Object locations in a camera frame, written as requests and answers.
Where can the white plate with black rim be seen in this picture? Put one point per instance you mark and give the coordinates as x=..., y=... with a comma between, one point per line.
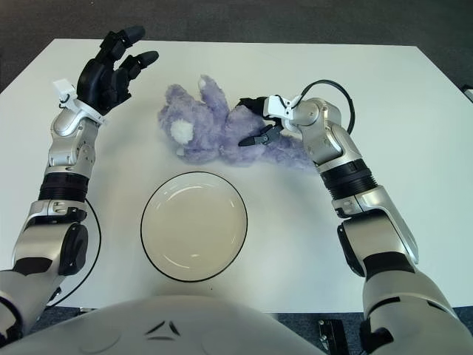
x=194, y=225

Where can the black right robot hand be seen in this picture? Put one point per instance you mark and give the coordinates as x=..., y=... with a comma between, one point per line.
x=258, y=104

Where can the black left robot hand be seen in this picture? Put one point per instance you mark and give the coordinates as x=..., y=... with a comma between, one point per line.
x=96, y=83

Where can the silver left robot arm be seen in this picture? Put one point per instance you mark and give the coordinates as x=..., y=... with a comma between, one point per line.
x=66, y=148

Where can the purple plush bunny doll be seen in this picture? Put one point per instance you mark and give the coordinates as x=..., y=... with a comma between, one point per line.
x=214, y=122

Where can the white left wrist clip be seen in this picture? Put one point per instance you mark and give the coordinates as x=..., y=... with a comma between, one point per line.
x=63, y=87

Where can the grey robot torso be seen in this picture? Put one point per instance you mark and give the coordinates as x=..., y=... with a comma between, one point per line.
x=184, y=325

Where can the black metal bracket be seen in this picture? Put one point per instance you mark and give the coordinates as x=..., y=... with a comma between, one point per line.
x=332, y=336

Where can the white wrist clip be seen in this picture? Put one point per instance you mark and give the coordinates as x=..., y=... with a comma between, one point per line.
x=63, y=87
x=275, y=107

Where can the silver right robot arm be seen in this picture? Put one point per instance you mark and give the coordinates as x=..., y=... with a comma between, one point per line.
x=332, y=140

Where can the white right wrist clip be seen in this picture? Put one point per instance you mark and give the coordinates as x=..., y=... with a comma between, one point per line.
x=275, y=107

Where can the white furniture corner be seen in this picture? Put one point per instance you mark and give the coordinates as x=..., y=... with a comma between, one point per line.
x=468, y=92

